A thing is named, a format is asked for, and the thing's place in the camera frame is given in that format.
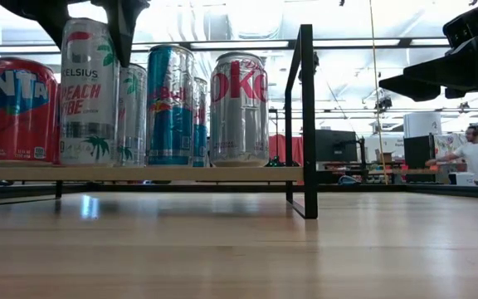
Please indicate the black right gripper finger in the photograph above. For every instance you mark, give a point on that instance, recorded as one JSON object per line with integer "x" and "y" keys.
{"x": 450, "y": 66}
{"x": 413, "y": 89}

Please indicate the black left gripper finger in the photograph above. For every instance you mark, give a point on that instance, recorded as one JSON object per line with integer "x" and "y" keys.
{"x": 48, "y": 14}
{"x": 120, "y": 33}

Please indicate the white Celsius can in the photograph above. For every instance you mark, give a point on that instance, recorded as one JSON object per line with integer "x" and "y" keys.
{"x": 133, "y": 120}
{"x": 89, "y": 95}

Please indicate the blue silver Red Bull can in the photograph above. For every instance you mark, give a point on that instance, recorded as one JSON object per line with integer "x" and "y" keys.
{"x": 200, "y": 124}
{"x": 170, "y": 108}

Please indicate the red Fanta can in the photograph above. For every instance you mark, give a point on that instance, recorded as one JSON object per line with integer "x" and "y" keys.
{"x": 19, "y": 112}

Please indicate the silver Diet Coke can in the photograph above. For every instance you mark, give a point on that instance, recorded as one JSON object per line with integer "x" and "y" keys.
{"x": 239, "y": 112}

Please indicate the black monitor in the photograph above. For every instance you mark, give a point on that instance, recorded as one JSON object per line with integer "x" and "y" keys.
{"x": 417, "y": 151}
{"x": 336, "y": 145}

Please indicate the colourful printed poster board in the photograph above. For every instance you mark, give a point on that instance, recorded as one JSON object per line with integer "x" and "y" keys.
{"x": 446, "y": 143}

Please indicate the cardboard box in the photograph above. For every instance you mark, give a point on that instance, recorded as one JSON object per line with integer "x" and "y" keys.
{"x": 384, "y": 156}

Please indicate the long ceiling light bar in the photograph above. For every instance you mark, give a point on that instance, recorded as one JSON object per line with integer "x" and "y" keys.
{"x": 347, "y": 42}

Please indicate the wooden workbench with red items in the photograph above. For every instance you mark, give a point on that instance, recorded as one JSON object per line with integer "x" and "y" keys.
{"x": 367, "y": 170}

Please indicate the orange curtain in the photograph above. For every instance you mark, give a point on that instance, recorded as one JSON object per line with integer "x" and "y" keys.
{"x": 278, "y": 149}

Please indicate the black ceiling-mounted camera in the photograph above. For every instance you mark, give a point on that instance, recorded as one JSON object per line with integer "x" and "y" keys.
{"x": 383, "y": 102}

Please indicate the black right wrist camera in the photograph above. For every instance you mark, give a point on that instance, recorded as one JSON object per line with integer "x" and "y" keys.
{"x": 471, "y": 25}

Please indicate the black aluminium table frame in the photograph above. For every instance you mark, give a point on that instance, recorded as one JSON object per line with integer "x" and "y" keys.
{"x": 367, "y": 187}

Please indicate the wooden shelf with black frame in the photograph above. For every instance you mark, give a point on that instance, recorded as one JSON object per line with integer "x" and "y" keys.
{"x": 139, "y": 173}

